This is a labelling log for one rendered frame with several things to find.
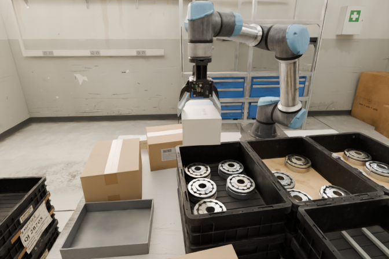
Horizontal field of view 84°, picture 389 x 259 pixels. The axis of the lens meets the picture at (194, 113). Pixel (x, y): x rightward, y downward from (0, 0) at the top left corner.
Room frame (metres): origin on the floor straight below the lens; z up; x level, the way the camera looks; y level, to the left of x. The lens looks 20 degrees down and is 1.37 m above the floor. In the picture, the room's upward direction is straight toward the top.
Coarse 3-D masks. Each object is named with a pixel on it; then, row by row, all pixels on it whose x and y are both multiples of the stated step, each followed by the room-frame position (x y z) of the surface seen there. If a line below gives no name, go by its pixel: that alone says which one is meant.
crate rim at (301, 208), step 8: (344, 200) 0.49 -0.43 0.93; (352, 200) 0.49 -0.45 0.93; (360, 200) 0.49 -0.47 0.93; (368, 200) 0.49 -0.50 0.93; (376, 200) 0.49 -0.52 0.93; (304, 208) 0.46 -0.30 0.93; (312, 208) 0.46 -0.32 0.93; (320, 208) 0.46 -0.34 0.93; (304, 216) 0.43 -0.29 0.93; (304, 224) 0.42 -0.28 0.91; (312, 224) 0.41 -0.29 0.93; (312, 232) 0.40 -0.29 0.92; (320, 232) 0.39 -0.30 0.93; (320, 240) 0.37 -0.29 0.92; (328, 240) 0.36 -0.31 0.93; (328, 248) 0.35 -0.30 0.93; (328, 256) 0.34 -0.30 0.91; (336, 256) 0.33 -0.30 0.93
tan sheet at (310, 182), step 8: (264, 160) 0.86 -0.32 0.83; (272, 160) 0.86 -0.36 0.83; (280, 160) 0.86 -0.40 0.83; (272, 168) 0.79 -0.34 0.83; (280, 168) 0.79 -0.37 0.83; (312, 168) 0.79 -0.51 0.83; (296, 176) 0.74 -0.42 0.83; (304, 176) 0.74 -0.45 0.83; (312, 176) 0.74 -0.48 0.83; (320, 176) 0.74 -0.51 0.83; (296, 184) 0.68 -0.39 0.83; (304, 184) 0.68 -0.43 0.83; (312, 184) 0.68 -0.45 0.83; (320, 184) 0.68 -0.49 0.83; (328, 184) 0.68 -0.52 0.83; (304, 192) 0.64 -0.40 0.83; (312, 192) 0.64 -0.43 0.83
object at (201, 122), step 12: (192, 108) 0.70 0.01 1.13; (204, 108) 0.70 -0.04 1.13; (192, 120) 0.60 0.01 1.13; (204, 120) 0.61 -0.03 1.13; (216, 120) 0.61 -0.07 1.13; (192, 132) 0.60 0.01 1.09; (204, 132) 0.61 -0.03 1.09; (216, 132) 0.61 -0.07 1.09; (192, 144) 0.60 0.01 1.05; (204, 144) 0.61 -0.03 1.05; (216, 144) 0.61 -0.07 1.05
